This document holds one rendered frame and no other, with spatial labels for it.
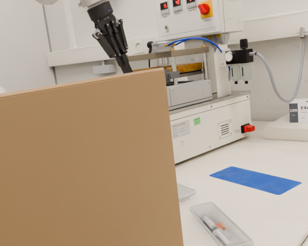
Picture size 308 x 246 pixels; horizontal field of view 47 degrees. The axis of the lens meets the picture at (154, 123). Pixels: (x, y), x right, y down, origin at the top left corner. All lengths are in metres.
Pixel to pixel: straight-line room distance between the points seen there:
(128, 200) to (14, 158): 0.18
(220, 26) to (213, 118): 0.32
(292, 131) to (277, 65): 0.42
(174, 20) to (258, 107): 0.59
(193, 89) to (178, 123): 0.13
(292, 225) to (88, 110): 0.48
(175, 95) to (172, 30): 0.40
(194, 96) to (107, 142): 0.74
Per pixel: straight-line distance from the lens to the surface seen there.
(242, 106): 1.35
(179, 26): 1.41
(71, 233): 0.43
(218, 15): 1.28
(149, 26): 2.02
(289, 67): 1.64
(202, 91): 1.19
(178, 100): 1.11
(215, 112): 1.23
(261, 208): 0.82
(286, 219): 0.78
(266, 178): 0.99
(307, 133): 1.32
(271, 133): 1.36
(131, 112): 0.48
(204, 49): 1.24
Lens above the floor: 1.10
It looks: 11 degrees down
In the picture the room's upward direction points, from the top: 7 degrees counter-clockwise
